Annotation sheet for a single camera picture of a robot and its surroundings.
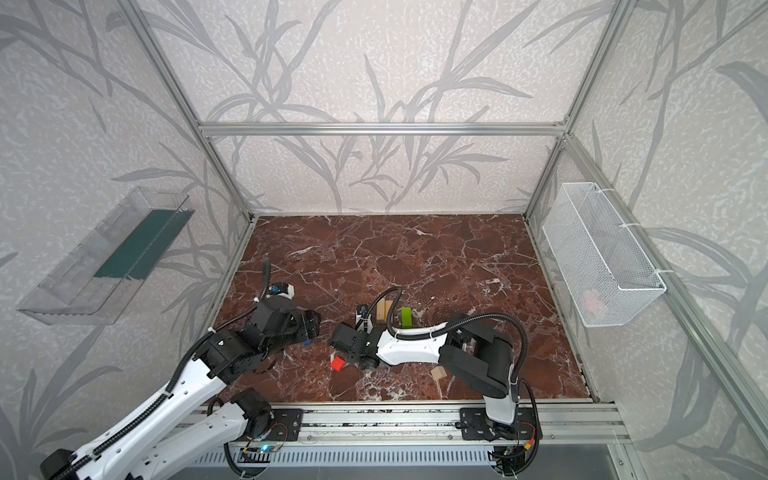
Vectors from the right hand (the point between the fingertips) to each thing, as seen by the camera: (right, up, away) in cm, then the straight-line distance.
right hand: (358, 337), depth 87 cm
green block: (+14, +4, +7) cm, 16 cm away
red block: (-5, -6, -4) cm, 9 cm away
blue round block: (-8, +5, -20) cm, 22 cm away
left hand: (-9, +10, -10) cm, 17 cm away
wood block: (+7, +8, +4) cm, 11 cm away
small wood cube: (+23, -8, -5) cm, 25 cm away
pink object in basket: (+60, +13, -14) cm, 63 cm away
